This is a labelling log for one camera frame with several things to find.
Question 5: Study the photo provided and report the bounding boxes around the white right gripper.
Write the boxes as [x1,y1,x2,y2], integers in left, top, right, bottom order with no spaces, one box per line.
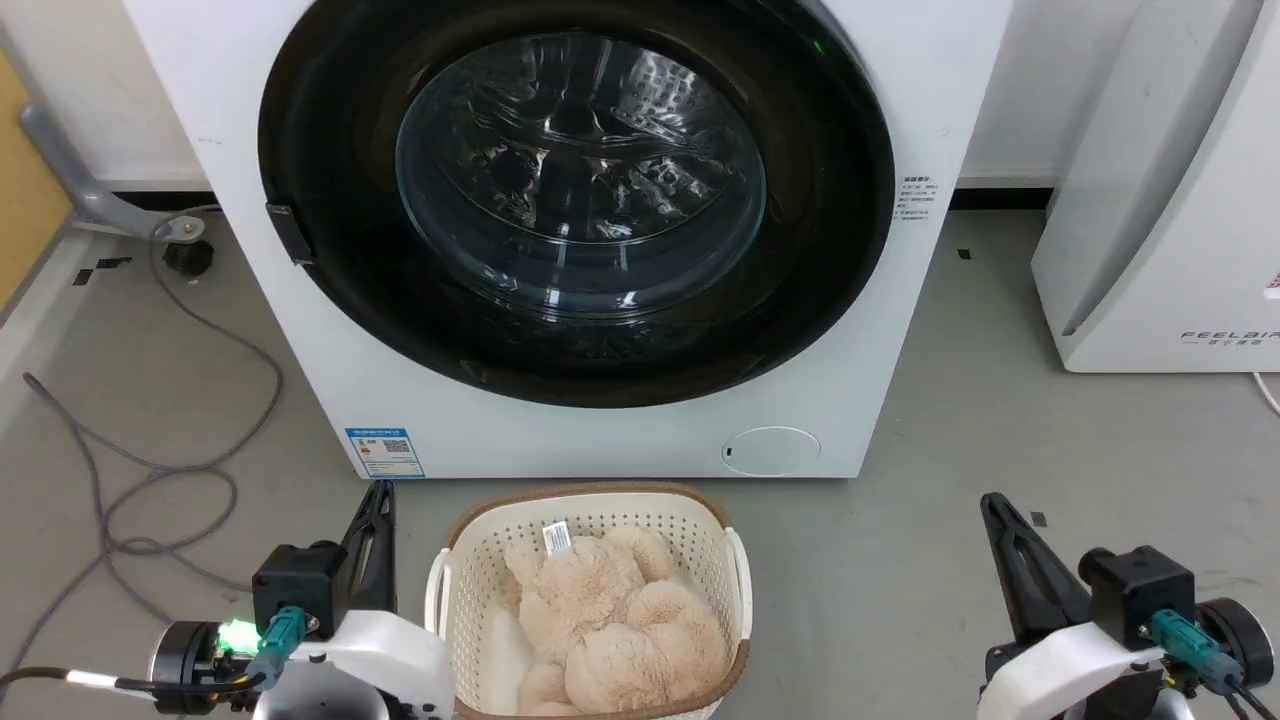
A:
[975,492,1169,720]

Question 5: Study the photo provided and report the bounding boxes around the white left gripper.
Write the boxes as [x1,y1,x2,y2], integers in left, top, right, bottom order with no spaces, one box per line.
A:
[255,480,457,720]

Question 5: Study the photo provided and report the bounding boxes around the white front-load washing machine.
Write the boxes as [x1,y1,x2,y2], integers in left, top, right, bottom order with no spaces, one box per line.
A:
[122,0,1013,481]

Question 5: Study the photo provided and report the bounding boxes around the black round glass washer door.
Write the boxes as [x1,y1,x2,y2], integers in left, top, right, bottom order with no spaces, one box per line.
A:
[257,0,896,409]

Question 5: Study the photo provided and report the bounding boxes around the blue energy label sticker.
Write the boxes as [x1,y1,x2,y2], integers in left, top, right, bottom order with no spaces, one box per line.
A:
[345,428,426,479]

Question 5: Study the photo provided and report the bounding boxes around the cream perforated laundry basket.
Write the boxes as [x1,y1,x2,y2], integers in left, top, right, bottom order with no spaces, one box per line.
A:
[425,482,753,720]

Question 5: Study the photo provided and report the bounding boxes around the beige plush teddy bear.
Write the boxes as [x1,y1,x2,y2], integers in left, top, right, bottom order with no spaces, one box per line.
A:
[503,527,733,717]

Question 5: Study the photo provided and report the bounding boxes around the round white filter cover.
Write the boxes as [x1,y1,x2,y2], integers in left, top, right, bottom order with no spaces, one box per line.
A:
[722,427,822,477]

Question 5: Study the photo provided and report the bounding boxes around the black round furniture foot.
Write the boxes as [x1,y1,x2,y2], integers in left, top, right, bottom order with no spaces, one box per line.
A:
[163,240,215,279]

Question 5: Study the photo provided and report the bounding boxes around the white air purifier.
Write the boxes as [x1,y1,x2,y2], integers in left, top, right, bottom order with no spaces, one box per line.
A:
[1031,0,1280,374]

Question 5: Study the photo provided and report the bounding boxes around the small printed warning sticker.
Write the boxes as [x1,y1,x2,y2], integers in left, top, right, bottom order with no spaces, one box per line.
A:
[897,175,941,229]

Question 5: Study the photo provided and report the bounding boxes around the grey metal support leg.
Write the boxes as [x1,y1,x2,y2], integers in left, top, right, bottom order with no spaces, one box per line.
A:
[20,100,206,241]

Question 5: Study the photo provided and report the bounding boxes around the yellow wooden panel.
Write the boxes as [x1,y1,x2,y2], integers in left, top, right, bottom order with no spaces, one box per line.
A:
[0,50,76,311]

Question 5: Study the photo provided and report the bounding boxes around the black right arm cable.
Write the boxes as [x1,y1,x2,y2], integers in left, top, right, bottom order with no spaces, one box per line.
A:
[1148,610,1280,720]

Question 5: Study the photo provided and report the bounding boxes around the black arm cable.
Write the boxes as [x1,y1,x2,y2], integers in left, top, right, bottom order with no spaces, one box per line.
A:
[0,605,306,703]
[1148,610,1280,720]

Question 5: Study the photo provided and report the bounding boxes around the grey floor cable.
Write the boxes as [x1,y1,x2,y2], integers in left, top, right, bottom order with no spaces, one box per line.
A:
[0,205,285,691]

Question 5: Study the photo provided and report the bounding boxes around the black plastic handle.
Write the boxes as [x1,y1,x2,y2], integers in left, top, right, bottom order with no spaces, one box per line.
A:
[265,203,317,267]

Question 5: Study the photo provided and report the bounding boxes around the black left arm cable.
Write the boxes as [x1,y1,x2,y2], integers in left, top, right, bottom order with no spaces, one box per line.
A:
[0,605,306,703]

